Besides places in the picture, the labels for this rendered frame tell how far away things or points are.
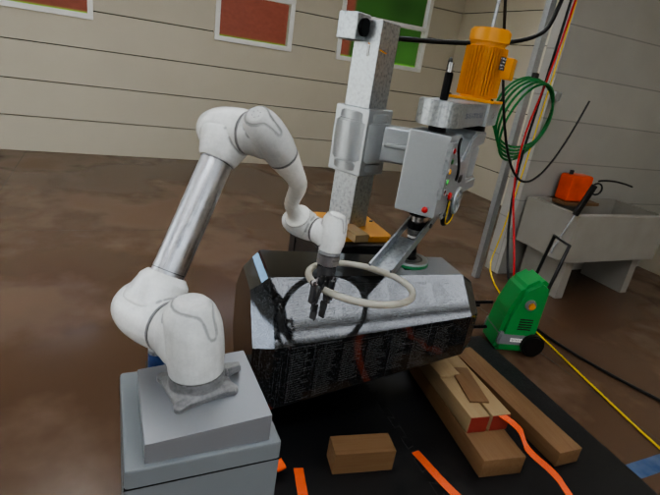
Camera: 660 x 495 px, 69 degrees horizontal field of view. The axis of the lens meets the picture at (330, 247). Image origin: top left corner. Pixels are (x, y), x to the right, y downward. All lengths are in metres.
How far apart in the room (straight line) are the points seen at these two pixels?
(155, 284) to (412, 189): 1.48
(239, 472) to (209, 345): 0.36
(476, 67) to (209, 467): 2.50
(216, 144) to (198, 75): 6.69
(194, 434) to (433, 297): 1.57
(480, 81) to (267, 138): 1.88
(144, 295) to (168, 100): 6.82
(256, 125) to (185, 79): 6.77
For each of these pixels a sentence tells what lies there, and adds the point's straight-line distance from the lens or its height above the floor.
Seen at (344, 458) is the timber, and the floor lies 0.11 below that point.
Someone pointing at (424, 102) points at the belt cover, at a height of 1.67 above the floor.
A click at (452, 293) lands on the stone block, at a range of 2.62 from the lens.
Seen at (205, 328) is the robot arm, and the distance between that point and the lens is 1.30.
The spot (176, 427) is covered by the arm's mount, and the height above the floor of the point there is 0.87.
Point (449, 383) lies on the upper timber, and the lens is 2.85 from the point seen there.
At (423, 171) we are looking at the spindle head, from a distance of 2.46.
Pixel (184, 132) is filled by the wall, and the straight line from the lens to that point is 8.23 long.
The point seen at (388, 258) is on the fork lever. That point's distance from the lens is 2.40.
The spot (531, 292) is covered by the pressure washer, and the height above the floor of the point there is 0.50.
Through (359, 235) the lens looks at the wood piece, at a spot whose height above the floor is 0.83.
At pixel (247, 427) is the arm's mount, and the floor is 0.86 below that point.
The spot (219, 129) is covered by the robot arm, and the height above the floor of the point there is 1.55.
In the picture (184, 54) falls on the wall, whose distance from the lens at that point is 8.12.
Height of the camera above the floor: 1.77
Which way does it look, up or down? 21 degrees down
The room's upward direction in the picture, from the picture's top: 9 degrees clockwise
